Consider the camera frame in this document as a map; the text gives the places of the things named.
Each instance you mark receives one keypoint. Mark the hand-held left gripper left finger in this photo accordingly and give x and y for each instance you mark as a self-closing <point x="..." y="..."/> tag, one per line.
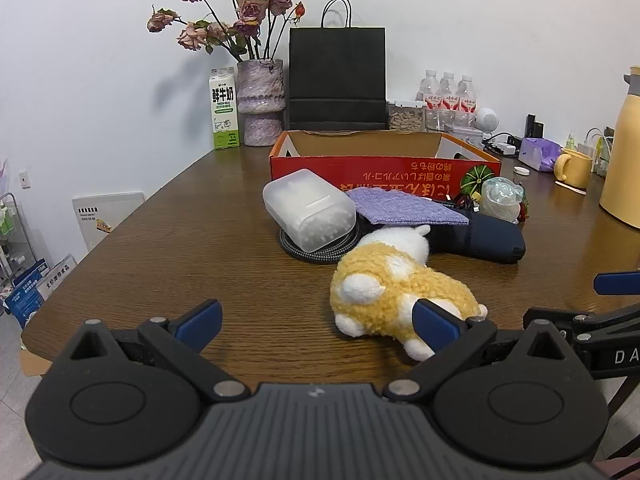
<point x="200" y="322"/>

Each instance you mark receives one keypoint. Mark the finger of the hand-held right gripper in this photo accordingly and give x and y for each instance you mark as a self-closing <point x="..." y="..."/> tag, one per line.
<point x="617" y="282"/>
<point x="580" y="319"/>

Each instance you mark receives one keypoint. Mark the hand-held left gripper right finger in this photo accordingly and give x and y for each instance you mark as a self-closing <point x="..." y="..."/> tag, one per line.
<point x="435" y="330"/>

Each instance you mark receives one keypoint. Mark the yellow white plush toy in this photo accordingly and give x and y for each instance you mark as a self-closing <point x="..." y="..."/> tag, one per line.
<point x="395" y="280"/>

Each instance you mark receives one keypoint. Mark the navy blue pouch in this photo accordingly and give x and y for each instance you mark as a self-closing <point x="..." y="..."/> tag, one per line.
<point x="490" y="242"/>

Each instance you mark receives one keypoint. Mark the purple cloth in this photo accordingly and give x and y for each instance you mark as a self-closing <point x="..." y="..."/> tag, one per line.
<point x="400" y="207"/>

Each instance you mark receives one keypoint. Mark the clear plastic bottle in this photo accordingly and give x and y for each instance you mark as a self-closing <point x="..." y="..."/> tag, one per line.
<point x="500" y="197"/>

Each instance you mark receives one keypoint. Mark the translucent cotton swab box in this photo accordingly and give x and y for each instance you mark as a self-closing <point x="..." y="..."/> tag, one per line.
<point x="305" y="210"/>

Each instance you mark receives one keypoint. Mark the red orange cardboard box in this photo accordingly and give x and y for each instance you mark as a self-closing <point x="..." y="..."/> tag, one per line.
<point x="400" y="167"/>

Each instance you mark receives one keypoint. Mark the wooden desktop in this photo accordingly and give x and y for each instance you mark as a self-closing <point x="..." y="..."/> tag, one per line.
<point x="200" y="240"/>

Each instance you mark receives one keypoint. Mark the yellow mug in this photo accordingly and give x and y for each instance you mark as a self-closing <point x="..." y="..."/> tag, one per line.
<point x="575" y="167"/>

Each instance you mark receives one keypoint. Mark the yellow thermos jug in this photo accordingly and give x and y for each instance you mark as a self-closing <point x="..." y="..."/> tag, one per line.
<point x="622" y="160"/>

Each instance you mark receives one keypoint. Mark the white board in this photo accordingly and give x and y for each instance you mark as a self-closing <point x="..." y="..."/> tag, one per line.
<point x="110" y="215"/>

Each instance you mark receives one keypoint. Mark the white sign card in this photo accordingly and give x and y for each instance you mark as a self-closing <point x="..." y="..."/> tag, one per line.
<point x="60" y="280"/>

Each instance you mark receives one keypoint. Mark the white round cap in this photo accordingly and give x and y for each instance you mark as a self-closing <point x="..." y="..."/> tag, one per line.
<point x="522" y="170"/>

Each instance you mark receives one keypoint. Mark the small spray bottle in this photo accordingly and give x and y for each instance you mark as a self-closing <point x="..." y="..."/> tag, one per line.
<point x="571" y="141"/>

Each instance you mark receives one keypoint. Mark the purple tissue pack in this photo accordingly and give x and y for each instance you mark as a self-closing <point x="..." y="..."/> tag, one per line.
<point x="537" y="155"/>

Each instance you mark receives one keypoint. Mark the brown cardboard piece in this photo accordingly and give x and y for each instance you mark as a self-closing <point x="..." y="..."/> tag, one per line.
<point x="32" y="365"/>

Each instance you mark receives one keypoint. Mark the power strip with chargers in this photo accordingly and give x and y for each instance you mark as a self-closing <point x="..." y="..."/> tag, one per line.
<point x="505" y="147"/>

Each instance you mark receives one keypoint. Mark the black upright devices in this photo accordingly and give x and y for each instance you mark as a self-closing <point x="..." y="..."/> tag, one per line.
<point x="534" y="127"/>

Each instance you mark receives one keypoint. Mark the blue cardboard box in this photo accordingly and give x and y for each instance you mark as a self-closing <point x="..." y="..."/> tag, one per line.
<point x="25" y="295"/>

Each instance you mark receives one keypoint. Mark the white tin box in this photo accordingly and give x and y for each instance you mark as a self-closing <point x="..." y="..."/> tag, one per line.
<point x="467" y="136"/>

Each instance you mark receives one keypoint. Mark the white round speaker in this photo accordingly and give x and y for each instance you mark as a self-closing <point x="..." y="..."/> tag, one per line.
<point x="486" y="120"/>

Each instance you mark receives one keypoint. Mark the clear snack container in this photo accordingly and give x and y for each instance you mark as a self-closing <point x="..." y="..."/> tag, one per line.
<point x="406" y="120"/>

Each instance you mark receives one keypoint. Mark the green white milk carton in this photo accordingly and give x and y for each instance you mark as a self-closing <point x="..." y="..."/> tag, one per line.
<point x="224" y="110"/>

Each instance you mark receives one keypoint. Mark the metal storage rack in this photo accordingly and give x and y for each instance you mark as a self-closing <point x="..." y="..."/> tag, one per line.
<point x="7" y="220"/>

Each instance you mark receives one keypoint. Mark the purple marbled vase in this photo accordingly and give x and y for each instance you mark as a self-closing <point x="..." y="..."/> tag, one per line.
<point x="260" y="110"/>

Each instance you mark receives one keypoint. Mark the red label water bottle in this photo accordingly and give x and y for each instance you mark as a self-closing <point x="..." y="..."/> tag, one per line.
<point x="466" y="96"/>
<point x="430" y="92"/>
<point x="448" y="94"/>

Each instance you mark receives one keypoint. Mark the black paper bag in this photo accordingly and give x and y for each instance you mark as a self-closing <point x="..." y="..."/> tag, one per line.
<point x="337" y="75"/>

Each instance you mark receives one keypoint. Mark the dried pink roses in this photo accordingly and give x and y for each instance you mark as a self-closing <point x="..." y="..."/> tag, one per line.
<point x="251" y="10"/>

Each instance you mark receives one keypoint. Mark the white wall socket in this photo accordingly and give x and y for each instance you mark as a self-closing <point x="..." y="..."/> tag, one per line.
<point x="24" y="180"/>

